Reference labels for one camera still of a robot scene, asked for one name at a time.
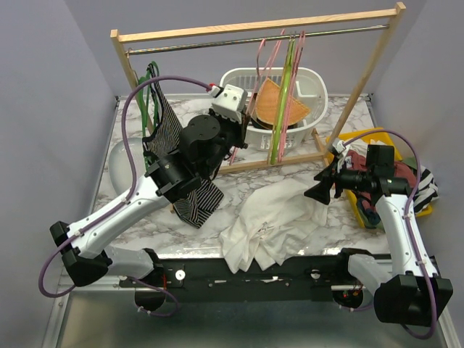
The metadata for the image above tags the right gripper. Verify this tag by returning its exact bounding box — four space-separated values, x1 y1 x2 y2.
304 156 373 204

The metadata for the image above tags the white tank top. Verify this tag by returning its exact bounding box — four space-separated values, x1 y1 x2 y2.
220 178 328 274

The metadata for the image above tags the pink hanger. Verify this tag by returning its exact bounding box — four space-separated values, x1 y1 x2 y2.
246 38 282 118
277 30 305 162

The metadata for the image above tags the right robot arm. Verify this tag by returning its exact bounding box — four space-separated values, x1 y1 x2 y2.
304 140 453 326

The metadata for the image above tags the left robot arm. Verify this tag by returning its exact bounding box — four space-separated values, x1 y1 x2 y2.
50 109 248 287

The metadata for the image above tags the light green hanger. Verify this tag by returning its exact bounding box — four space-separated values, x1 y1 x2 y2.
268 36 299 165

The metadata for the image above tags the striped black tank top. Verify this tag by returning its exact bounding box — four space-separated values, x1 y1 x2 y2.
142 83 224 228

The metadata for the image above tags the dark green hanger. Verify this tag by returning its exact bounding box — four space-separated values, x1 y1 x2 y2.
137 61 160 167

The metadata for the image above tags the dark bowl in basket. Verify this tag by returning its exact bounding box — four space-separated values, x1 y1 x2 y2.
247 93 302 131

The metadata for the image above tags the maroon red garment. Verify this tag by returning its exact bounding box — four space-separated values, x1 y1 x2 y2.
345 150 417 229

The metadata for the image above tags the white plastic laundry basket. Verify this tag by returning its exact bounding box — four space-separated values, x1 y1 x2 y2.
220 67 328 151

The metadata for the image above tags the yellow plastic bin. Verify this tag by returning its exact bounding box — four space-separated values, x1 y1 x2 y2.
339 128 432 228

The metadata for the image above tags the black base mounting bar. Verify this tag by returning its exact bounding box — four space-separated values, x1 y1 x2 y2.
119 253 363 304

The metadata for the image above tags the white oval plate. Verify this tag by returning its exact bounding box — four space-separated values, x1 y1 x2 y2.
108 137 146 196

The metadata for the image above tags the metal hanging rod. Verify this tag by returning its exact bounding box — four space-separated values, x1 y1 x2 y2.
126 24 389 56

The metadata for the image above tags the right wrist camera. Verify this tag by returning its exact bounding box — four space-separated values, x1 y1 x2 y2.
328 138 350 173

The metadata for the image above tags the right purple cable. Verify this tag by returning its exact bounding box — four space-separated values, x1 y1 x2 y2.
340 130 442 340

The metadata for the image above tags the purple cable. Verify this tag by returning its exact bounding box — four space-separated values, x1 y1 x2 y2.
340 130 442 340
38 75 218 318

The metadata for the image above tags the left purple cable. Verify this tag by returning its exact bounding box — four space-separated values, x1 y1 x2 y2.
38 75 218 318

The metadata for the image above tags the wooden clothes rack frame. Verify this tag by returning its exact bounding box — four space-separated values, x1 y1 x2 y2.
110 1 406 174

